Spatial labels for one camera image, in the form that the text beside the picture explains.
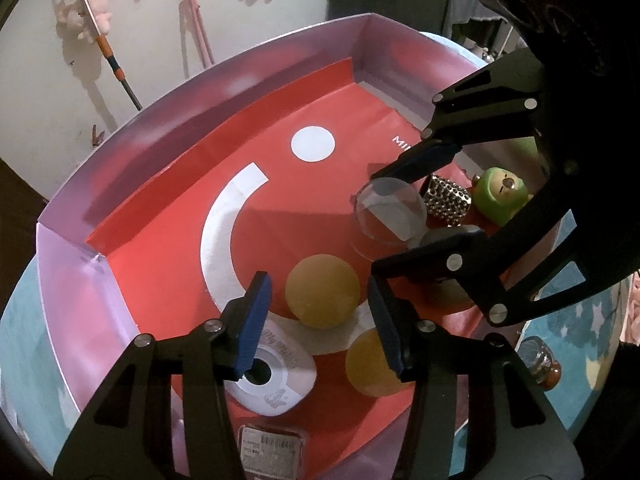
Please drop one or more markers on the yellow egg-shaped makeup sponge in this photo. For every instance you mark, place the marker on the yellow egg-shaped makeup sponge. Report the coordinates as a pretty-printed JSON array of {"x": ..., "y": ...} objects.
[
  {"x": 367, "y": 365},
  {"x": 322, "y": 292}
]

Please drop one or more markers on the red ball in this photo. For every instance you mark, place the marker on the red ball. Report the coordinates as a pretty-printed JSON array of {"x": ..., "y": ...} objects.
[{"x": 553, "y": 380}]

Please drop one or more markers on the clear plastic ball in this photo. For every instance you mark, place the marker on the clear plastic ball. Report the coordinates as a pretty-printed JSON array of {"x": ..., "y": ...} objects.
[{"x": 390, "y": 215}]

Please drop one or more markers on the green bear toy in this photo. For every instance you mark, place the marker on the green bear toy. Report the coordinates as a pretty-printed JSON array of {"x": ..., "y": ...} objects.
[{"x": 500, "y": 195}]

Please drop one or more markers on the gold studded cylinder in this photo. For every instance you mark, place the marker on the gold studded cylinder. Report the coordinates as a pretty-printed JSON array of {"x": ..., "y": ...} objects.
[{"x": 447, "y": 200}]

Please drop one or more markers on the clear glitter jar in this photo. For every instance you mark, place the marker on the clear glitter jar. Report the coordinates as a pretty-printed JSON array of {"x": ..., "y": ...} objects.
[{"x": 535, "y": 357}]

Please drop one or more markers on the pink chopsticks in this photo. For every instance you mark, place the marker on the pink chopsticks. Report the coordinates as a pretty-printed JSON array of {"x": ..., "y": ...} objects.
[{"x": 197, "y": 25}]

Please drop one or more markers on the pale pink plush toy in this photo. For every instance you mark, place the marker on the pale pink plush toy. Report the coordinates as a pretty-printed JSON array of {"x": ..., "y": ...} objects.
[{"x": 70, "y": 15}]

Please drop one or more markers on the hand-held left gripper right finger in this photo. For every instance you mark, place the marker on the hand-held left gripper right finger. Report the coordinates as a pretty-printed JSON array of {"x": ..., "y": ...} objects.
[{"x": 385, "y": 332}]

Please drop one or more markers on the dark green cloth table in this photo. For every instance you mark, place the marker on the dark green cloth table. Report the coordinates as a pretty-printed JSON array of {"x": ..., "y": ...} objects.
[{"x": 390, "y": 0}]

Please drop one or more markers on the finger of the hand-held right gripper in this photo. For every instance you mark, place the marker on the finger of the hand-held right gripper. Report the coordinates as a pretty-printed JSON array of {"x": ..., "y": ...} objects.
[
  {"x": 425, "y": 157},
  {"x": 450, "y": 260}
]

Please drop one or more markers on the pink cardboard box red liner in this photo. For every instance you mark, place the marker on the pink cardboard box red liner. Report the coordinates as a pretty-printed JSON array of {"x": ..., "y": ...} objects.
[{"x": 165, "y": 210}]

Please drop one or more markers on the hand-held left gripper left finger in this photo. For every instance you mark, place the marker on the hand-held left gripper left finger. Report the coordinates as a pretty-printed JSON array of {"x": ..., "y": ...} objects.
[{"x": 252, "y": 330}]

